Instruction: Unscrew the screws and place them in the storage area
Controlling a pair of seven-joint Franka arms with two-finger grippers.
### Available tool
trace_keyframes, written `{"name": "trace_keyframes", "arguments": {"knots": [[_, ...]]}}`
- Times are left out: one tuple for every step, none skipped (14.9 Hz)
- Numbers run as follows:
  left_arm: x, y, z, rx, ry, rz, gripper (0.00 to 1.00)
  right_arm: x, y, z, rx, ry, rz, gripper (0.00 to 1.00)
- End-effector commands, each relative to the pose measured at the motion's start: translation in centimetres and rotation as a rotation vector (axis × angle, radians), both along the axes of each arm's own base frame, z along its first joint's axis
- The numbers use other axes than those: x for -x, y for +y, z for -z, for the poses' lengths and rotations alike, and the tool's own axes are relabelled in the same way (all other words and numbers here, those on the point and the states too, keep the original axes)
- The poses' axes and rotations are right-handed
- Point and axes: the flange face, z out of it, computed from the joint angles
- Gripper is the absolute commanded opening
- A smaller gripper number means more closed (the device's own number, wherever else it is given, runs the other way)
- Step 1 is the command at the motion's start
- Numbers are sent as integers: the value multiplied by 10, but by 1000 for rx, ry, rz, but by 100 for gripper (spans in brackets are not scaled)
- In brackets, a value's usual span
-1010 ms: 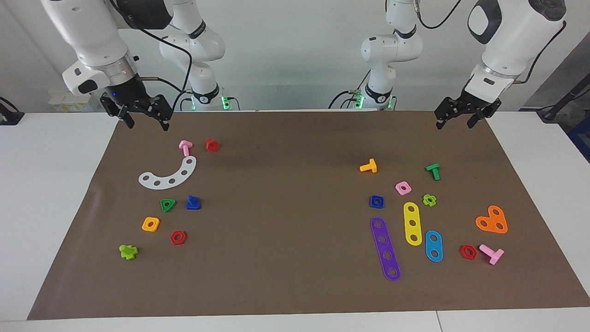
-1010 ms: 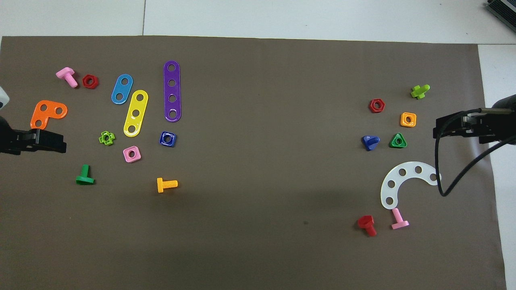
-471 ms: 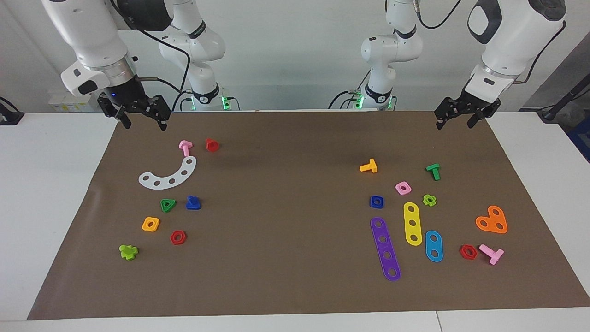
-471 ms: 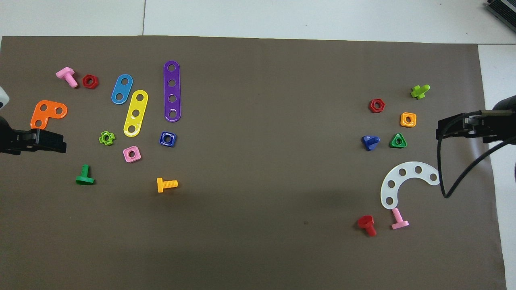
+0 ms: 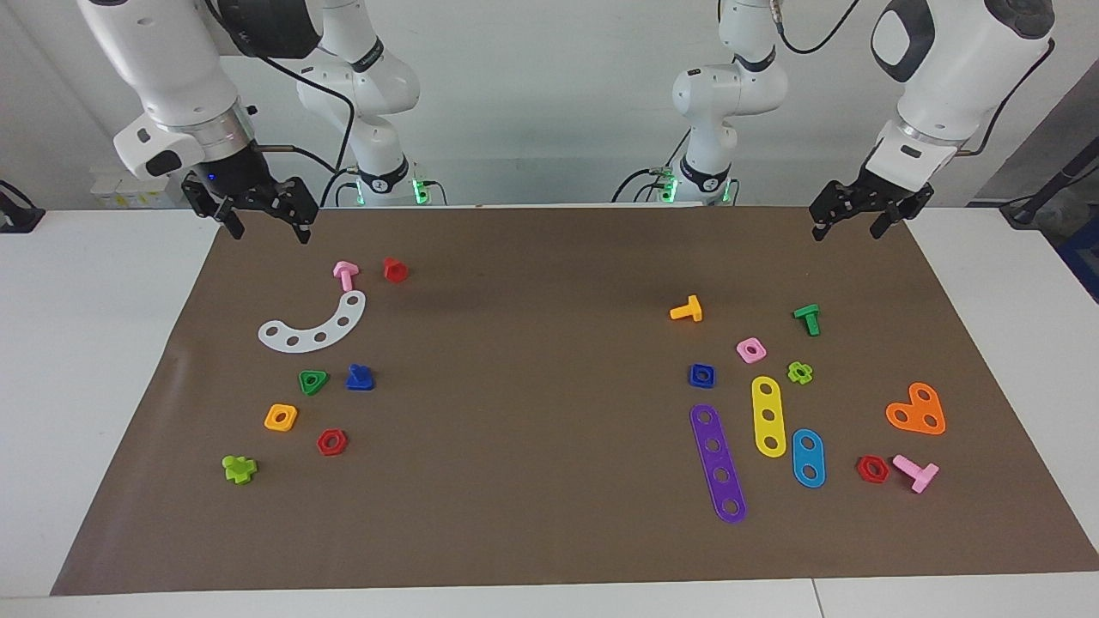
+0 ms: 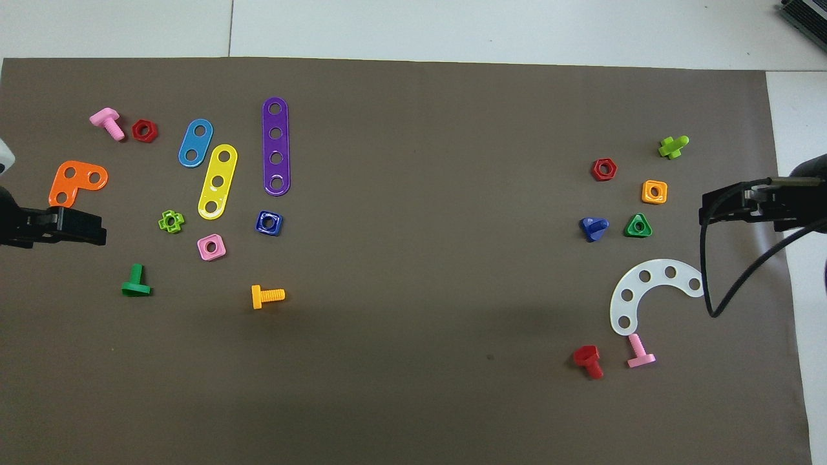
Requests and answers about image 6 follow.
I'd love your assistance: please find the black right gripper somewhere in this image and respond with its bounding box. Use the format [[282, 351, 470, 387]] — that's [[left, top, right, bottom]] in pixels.
[[700, 155, 827, 233]]

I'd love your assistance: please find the white curved five-hole plate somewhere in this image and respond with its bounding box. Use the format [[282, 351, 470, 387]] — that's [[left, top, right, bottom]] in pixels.
[[609, 259, 705, 337]]

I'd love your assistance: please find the yellow three-hole strip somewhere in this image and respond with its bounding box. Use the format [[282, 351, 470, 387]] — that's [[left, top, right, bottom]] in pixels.
[[198, 144, 238, 221]]

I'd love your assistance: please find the pink plastic bolt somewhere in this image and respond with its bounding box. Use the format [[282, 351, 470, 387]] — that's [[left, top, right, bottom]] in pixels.
[[626, 333, 656, 369], [89, 107, 126, 142]]

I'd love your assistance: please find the blue plastic bolt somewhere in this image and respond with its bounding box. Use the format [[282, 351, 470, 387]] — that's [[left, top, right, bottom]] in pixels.
[[580, 217, 610, 243]]

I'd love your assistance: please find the purple four-hole strip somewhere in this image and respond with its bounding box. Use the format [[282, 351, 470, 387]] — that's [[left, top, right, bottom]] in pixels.
[[262, 97, 291, 196]]

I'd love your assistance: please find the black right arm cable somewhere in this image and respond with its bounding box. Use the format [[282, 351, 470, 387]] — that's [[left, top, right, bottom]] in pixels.
[[701, 178, 827, 318]]

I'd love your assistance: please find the blue two-hole strip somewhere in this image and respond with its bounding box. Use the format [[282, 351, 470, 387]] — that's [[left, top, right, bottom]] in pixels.
[[178, 119, 214, 168]]

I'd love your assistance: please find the brown table mat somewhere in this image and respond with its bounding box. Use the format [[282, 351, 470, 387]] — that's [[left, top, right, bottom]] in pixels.
[[0, 57, 811, 465]]

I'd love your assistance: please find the orange three-hole corner plate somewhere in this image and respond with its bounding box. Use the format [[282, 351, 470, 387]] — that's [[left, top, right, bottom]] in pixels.
[[48, 160, 109, 209]]

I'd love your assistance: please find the red plastic bolt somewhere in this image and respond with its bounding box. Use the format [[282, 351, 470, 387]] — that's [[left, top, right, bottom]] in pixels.
[[573, 345, 605, 380]]

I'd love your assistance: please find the pink square nut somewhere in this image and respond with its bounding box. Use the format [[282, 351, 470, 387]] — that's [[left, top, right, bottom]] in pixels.
[[197, 234, 227, 262]]

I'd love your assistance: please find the lime green cross-head bolt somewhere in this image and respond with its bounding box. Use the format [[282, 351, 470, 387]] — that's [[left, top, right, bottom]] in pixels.
[[658, 135, 690, 160]]

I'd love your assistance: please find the green plastic bolt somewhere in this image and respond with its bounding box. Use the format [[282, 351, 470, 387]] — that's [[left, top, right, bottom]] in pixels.
[[121, 263, 152, 298]]

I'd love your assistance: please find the dark grey ribbed device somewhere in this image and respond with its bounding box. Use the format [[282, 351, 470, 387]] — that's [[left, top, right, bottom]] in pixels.
[[779, 0, 827, 37]]

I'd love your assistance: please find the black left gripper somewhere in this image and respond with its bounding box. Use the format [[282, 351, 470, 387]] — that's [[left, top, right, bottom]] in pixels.
[[0, 186, 107, 249]]

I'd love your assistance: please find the orange plastic bolt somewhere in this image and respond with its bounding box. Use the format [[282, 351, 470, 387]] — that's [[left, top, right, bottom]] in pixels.
[[251, 285, 286, 310]]

